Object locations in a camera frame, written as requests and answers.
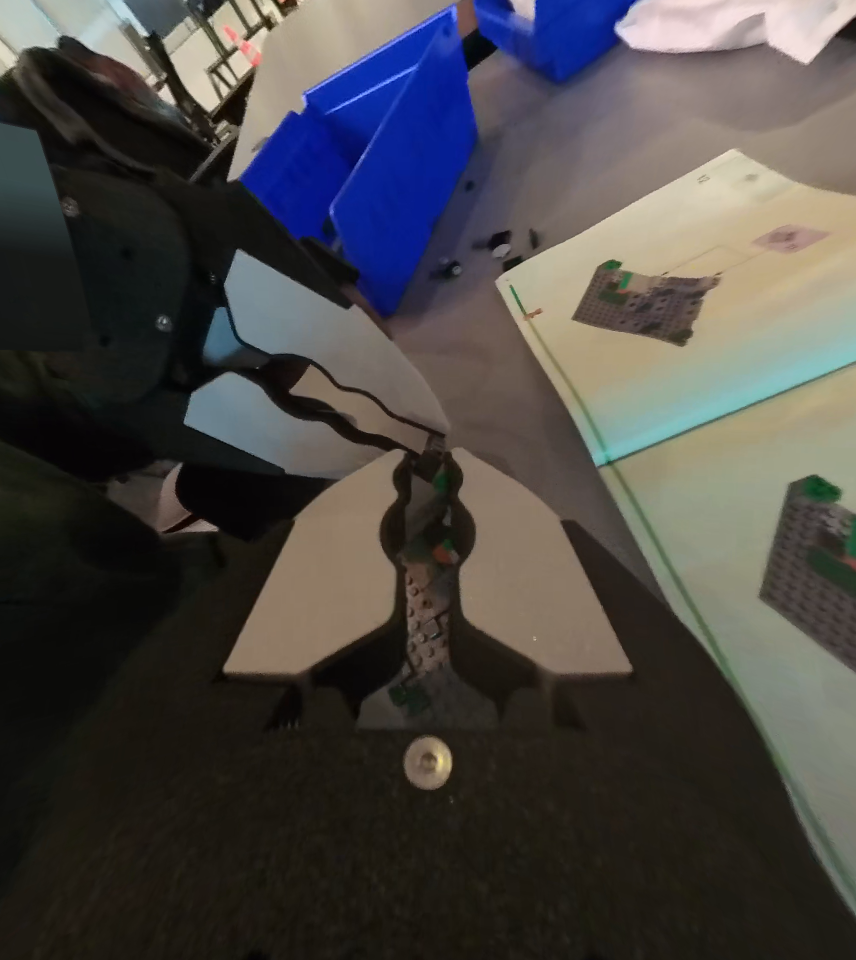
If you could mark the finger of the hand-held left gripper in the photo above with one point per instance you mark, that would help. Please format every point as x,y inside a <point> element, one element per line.
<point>323,330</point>
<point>263,427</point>

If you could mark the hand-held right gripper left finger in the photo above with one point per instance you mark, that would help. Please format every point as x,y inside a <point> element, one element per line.
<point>323,585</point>

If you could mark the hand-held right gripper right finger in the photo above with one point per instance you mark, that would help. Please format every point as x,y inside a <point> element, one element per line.
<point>540,592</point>

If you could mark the grey toy brick build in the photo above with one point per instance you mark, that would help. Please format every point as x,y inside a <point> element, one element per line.
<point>428,637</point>

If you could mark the blue plastic bin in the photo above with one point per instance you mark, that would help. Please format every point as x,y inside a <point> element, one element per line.
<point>563,37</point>
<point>398,187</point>

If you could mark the open instruction booklet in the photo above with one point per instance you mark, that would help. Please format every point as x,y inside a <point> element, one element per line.
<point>735,487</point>

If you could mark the white plastic bag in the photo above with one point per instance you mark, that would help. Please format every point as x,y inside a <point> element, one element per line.
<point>735,26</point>

